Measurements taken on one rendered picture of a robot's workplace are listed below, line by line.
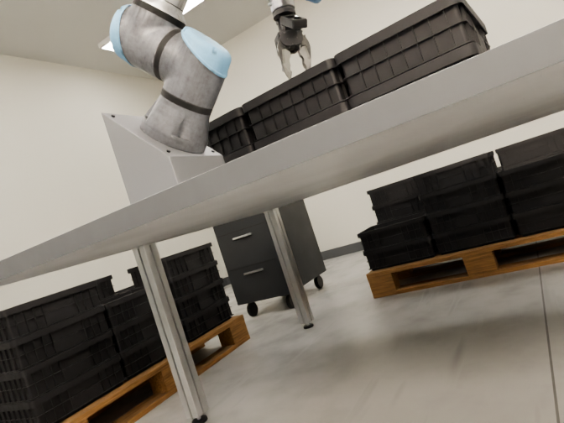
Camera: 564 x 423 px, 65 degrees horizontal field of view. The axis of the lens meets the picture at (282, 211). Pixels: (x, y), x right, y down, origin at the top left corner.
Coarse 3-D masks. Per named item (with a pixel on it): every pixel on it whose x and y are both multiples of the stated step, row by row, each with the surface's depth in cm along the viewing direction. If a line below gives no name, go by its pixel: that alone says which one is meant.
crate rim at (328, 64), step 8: (320, 64) 108; (328, 64) 107; (304, 72) 111; (312, 72) 110; (320, 72) 109; (288, 80) 114; (296, 80) 112; (304, 80) 111; (272, 88) 117; (280, 88) 115; (288, 88) 114; (264, 96) 118; (272, 96) 117; (248, 104) 121; (256, 104) 120
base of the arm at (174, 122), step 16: (160, 96) 95; (160, 112) 94; (176, 112) 93; (192, 112) 94; (208, 112) 97; (144, 128) 95; (160, 128) 93; (176, 128) 94; (192, 128) 95; (208, 128) 101; (176, 144) 94; (192, 144) 96
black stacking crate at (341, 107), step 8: (344, 104) 107; (320, 112) 110; (328, 112) 109; (336, 112) 108; (304, 120) 113; (312, 120) 112; (320, 120) 111; (288, 128) 116; (296, 128) 115; (304, 128) 114; (272, 136) 119; (280, 136) 118; (288, 136) 116; (256, 144) 122; (264, 144) 121
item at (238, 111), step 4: (236, 108) 124; (240, 108) 124; (228, 112) 125; (232, 112) 125; (236, 112) 124; (240, 112) 124; (224, 116) 126; (228, 116) 126; (232, 116) 125; (236, 116) 124; (212, 120) 129; (216, 120) 128; (220, 120) 127; (224, 120) 127; (228, 120) 126; (212, 124) 129; (216, 124) 128; (220, 124) 128; (212, 128) 129
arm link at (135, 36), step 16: (144, 0) 92; (160, 0) 92; (176, 0) 94; (128, 16) 94; (144, 16) 92; (160, 16) 92; (176, 16) 94; (112, 32) 94; (128, 32) 93; (144, 32) 92; (160, 32) 92; (112, 48) 97; (128, 48) 94; (144, 48) 93; (144, 64) 95
